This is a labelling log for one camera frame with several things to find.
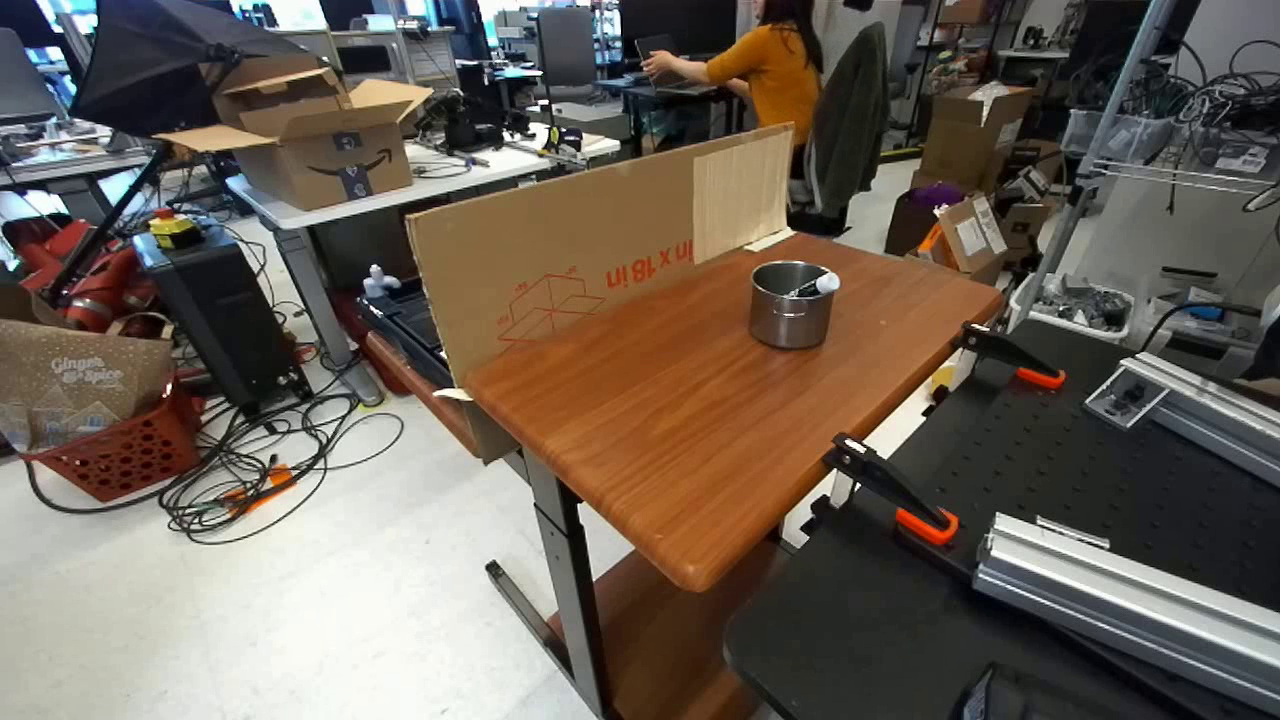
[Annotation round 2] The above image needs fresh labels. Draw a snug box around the open cardboard smile box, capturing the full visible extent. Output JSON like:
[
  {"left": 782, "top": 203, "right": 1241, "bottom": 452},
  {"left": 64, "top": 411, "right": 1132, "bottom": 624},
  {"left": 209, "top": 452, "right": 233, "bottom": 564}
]
[{"left": 169, "top": 67, "right": 430, "bottom": 209}]

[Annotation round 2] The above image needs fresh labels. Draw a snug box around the black perforated breadboard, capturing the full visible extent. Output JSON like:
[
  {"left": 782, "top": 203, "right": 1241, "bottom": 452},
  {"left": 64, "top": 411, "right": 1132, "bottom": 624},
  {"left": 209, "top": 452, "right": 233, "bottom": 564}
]
[{"left": 726, "top": 324, "right": 1280, "bottom": 720}]

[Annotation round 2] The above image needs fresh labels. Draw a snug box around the far aluminium extrusion rail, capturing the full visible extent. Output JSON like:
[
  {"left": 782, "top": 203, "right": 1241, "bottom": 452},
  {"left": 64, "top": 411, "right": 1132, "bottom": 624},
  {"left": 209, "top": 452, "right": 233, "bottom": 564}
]
[{"left": 1121, "top": 351, "right": 1280, "bottom": 488}]

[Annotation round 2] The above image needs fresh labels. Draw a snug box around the black softbox light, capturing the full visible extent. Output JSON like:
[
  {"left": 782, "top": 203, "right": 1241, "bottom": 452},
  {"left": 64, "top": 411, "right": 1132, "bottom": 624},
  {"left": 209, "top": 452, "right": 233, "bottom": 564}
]
[{"left": 73, "top": 0, "right": 311, "bottom": 134}]

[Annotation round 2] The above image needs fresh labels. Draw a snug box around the black computer tower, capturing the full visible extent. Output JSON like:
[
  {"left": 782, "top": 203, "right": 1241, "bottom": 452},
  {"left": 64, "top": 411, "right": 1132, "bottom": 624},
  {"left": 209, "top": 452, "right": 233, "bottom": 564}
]
[{"left": 131, "top": 232, "right": 309, "bottom": 411}]

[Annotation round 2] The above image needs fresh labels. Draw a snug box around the red plastic basket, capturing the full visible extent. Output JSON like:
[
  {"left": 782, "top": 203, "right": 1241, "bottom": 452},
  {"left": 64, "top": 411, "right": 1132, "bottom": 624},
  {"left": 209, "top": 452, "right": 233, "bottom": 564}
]
[{"left": 34, "top": 386, "right": 204, "bottom": 505}]

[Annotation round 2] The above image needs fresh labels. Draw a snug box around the silver metal pot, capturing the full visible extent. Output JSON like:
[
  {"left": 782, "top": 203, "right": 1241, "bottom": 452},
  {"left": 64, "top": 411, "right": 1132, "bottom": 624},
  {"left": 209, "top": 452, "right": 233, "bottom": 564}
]
[{"left": 746, "top": 261, "right": 838, "bottom": 351}]

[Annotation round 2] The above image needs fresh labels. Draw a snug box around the near black orange clamp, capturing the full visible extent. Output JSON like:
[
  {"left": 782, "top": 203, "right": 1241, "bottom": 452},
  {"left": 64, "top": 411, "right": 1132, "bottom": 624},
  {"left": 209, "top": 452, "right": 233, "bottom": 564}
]
[{"left": 822, "top": 434, "right": 958, "bottom": 547}]

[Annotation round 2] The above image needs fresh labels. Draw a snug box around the grey office chair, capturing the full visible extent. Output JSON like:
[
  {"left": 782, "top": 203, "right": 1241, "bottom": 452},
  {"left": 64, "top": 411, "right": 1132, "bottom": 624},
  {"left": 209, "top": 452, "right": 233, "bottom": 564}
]
[{"left": 789, "top": 20, "right": 888, "bottom": 235}]

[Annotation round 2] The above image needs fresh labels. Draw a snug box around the black orange clamp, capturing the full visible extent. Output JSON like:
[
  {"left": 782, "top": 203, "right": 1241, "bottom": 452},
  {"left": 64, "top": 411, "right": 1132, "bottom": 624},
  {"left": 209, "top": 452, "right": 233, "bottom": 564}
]
[
  {"left": 958, "top": 324, "right": 1067, "bottom": 392},
  {"left": 822, "top": 434, "right": 958, "bottom": 547}
]

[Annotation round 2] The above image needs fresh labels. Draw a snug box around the black marker with white cap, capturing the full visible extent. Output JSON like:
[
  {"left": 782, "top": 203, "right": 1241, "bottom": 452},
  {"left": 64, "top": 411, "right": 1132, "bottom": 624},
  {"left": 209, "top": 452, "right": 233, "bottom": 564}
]
[{"left": 791, "top": 270, "right": 838, "bottom": 297}]

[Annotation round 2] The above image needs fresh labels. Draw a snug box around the near aluminium extrusion rail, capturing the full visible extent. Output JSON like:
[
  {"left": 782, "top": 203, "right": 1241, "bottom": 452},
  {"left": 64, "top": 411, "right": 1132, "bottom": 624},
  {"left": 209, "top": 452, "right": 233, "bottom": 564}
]
[{"left": 970, "top": 510, "right": 1280, "bottom": 713}]

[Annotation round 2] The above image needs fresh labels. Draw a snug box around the aluminium extrusion rail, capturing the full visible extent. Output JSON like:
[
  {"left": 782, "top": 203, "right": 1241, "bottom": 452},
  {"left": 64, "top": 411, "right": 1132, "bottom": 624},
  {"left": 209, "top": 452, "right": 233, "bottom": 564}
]
[
  {"left": 970, "top": 510, "right": 1280, "bottom": 713},
  {"left": 1121, "top": 351, "right": 1280, "bottom": 488}
]

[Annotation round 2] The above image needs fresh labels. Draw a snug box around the person in yellow top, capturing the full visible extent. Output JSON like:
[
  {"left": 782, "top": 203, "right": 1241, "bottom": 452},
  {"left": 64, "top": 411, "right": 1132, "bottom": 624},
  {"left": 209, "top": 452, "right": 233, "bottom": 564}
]
[{"left": 638, "top": 0, "right": 822, "bottom": 145}]

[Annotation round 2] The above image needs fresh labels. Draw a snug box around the light wooden panel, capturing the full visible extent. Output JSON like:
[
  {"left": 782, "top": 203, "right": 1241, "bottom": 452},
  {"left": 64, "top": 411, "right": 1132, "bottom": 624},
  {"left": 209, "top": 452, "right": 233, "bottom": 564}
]
[{"left": 693, "top": 129, "right": 791, "bottom": 264}]

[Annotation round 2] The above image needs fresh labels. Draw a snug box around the far black orange clamp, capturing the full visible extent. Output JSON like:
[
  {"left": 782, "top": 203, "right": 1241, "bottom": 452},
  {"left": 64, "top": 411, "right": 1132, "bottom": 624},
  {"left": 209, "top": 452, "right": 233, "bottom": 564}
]
[{"left": 958, "top": 324, "right": 1067, "bottom": 392}]

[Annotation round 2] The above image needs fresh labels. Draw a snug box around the white side table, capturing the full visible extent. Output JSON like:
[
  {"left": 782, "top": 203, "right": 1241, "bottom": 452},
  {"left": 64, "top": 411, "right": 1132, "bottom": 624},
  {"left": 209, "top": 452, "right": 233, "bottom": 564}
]
[{"left": 220, "top": 132, "right": 564, "bottom": 408}]

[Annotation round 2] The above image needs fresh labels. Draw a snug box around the brown paper bag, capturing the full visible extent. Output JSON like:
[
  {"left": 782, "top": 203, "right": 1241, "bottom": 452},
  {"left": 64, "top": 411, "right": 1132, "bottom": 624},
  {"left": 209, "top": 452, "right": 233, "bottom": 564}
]
[{"left": 0, "top": 311, "right": 174, "bottom": 452}]

